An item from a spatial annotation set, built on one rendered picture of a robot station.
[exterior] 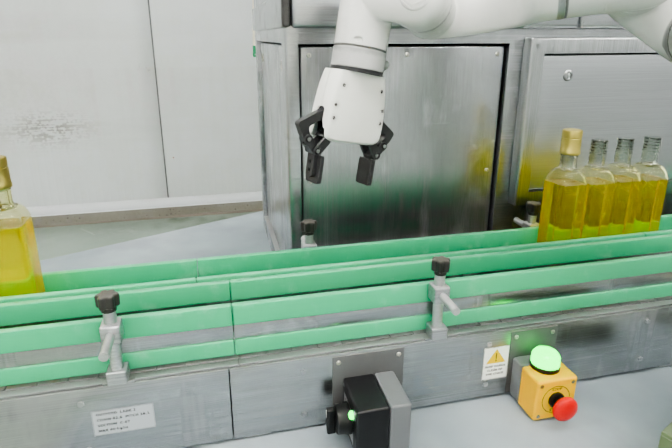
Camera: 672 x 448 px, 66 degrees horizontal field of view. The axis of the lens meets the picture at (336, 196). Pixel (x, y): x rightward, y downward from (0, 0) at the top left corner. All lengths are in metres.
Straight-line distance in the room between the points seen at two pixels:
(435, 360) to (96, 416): 0.49
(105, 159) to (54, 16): 0.99
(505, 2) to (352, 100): 0.24
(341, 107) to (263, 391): 0.42
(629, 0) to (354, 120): 0.35
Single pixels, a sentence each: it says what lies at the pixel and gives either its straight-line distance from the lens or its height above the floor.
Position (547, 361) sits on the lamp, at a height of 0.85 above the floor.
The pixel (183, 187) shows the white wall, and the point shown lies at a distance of 4.07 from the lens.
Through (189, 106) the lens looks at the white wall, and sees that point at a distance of 3.94.
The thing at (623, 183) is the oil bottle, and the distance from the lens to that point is 1.09.
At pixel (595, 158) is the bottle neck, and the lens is 1.06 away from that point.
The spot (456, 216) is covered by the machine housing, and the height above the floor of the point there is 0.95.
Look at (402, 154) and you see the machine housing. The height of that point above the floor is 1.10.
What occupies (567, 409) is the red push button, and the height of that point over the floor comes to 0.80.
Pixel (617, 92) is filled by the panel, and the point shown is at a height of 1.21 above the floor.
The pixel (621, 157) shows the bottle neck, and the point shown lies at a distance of 1.09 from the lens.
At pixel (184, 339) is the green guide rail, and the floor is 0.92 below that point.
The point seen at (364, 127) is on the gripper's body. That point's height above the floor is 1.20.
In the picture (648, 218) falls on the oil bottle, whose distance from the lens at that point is 1.15.
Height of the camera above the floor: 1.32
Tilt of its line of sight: 17 degrees down
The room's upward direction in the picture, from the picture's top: straight up
